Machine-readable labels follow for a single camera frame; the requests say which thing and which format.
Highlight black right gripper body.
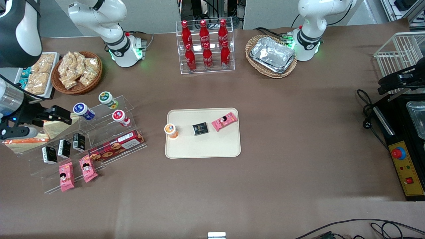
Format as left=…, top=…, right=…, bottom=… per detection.
left=14, top=99, right=51, bottom=127

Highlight triangle sandwich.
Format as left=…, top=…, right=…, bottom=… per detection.
left=2, top=137, right=50, bottom=154
left=43, top=115, right=80, bottom=139

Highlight beige plastic tray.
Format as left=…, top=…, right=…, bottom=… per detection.
left=165, top=108, right=241, bottom=159

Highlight steel food tray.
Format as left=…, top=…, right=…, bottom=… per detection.
left=406, top=101, right=425, bottom=140

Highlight blue lid cup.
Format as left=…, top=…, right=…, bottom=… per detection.
left=73, top=103, right=96, bottom=121

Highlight small black carton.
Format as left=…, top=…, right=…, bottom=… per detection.
left=42, top=146, right=58, bottom=165
left=57, top=139, right=71, bottom=158
left=72, top=133, right=86, bottom=152

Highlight tan cracker pack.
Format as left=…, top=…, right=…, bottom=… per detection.
left=25, top=72, right=50, bottom=96
left=33, top=54, right=56, bottom=73

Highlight clear bag of biscuits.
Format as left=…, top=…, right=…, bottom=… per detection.
left=85, top=57, right=100, bottom=72
left=79, top=68, right=98, bottom=87
left=72, top=51, right=86, bottom=67
left=58, top=52, right=74, bottom=76
left=60, top=75, right=79, bottom=90

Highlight small clear acrylic riser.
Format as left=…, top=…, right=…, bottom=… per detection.
left=78, top=96, right=135, bottom=139

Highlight green lid cup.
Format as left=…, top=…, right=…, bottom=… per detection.
left=99, top=91, right=119, bottom=110

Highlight dark brown wicker basket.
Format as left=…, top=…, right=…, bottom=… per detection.
left=51, top=51, right=103, bottom=95

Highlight white plastic bin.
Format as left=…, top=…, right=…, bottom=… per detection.
left=15, top=52, right=60, bottom=100

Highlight red lid cup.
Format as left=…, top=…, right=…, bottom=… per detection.
left=112, top=110, right=131, bottom=127

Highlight pink snack pack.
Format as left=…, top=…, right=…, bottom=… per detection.
left=59, top=162, right=75, bottom=192
left=79, top=155, right=99, bottom=183
left=212, top=112, right=238, bottom=132

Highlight red cookie box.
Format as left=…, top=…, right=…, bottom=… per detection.
left=88, top=129, right=145, bottom=162

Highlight large clear acrylic stepped shelf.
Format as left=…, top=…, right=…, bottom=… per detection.
left=28, top=131, right=147, bottom=194

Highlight orange lid cup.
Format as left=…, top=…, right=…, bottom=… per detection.
left=164, top=123, right=179, bottom=139

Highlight flat black snack packet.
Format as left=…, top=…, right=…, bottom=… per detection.
left=192, top=122, right=209, bottom=136

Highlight red cola bottle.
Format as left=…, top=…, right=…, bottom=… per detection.
left=185, top=43, right=197, bottom=71
left=218, top=19, right=229, bottom=43
left=220, top=40, right=231, bottom=68
left=181, top=21, right=193, bottom=47
left=203, top=42, right=213, bottom=70
left=199, top=20, right=210, bottom=45

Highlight clear acrylic bottle rack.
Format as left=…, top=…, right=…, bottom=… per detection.
left=176, top=20, right=235, bottom=75

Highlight light wicker basket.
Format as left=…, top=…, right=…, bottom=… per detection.
left=245, top=35, right=298, bottom=79

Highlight stacked aluminium foil trays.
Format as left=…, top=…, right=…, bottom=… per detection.
left=250, top=37, right=296, bottom=74

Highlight black sealing machine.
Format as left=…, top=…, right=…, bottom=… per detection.
left=372, top=94, right=425, bottom=202

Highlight red emergency stop button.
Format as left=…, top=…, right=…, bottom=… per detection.
left=391, top=146, right=407, bottom=160

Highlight yellow control panel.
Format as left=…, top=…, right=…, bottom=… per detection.
left=388, top=140, right=425, bottom=197

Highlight black device box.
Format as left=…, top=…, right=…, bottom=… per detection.
left=393, top=0, right=415, bottom=11

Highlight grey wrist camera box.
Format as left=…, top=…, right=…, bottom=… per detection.
left=0, top=125, right=38, bottom=140

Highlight grey arm base cable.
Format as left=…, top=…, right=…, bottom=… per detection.
left=125, top=31, right=154, bottom=49

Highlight black equipment frame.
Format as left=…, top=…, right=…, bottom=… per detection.
left=179, top=0, right=244, bottom=30

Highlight black arm base cable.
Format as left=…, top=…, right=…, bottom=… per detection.
left=254, top=27, right=289, bottom=39

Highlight black power cable with plug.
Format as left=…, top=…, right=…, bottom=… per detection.
left=357, top=89, right=389, bottom=151

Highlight long black cable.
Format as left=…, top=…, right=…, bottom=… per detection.
left=294, top=218, right=425, bottom=239

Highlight silver handle bar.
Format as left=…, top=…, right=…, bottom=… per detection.
left=374, top=106, right=395, bottom=136

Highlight looped black cable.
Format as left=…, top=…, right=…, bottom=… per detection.
left=370, top=222, right=425, bottom=239

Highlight white wire rack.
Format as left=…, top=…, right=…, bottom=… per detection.
left=374, top=32, right=425, bottom=95

